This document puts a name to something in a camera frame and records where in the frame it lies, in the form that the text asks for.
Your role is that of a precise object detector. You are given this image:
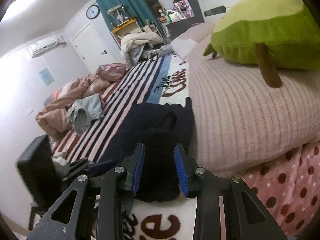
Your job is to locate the dark navy garment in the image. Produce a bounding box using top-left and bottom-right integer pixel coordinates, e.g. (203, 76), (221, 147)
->
(100, 97), (194, 202)

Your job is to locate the pile of light clothes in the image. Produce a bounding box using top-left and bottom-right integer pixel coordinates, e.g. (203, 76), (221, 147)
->
(120, 32), (173, 69)

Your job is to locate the pink-brown crumpled duvet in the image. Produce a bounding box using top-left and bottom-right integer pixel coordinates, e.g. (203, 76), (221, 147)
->
(35, 74), (112, 141)

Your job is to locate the grey-green crumpled garment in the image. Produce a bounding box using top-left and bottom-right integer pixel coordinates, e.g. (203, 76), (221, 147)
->
(67, 93), (104, 135)

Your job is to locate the pink ribbed quilt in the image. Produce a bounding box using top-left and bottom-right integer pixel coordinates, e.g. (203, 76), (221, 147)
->
(171, 23), (319, 177)

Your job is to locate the striped pink navy blanket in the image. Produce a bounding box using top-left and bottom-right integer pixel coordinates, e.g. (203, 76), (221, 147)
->
(52, 54), (196, 239)

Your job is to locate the pink satin bag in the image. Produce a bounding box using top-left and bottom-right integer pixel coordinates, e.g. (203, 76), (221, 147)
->
(95, 63), (126, 82)

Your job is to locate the pink polka dot sheet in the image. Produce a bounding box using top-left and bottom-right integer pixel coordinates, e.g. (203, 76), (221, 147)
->
(241, 142), (319, 238)

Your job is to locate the white door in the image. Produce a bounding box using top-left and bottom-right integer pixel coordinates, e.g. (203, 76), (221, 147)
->
(72, 23), (115, 74)

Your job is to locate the white air conditioner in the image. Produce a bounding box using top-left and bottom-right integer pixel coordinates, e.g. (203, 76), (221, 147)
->
(28, 36), (67, 58)

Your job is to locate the yellow wooden shelf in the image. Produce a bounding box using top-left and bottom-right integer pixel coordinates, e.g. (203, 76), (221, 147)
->
(111, 17), (142, 46)

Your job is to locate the dark cluttered desk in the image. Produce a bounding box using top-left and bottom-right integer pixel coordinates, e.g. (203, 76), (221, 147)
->
(167, 0), (204, 39)

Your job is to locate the teal curtain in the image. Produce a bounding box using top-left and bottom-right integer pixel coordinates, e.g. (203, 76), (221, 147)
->
(95, 0), (164, 35)

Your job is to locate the green avocado plush toy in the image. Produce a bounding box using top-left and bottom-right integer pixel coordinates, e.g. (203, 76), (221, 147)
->
(203, 0), (319, 88)

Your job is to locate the light blue wall poster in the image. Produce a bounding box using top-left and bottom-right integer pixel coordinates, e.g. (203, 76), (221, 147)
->
(39, 68), (55, 87)

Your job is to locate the round wall clock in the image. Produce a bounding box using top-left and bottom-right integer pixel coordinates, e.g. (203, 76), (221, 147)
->
(86, 4), (100, 20)

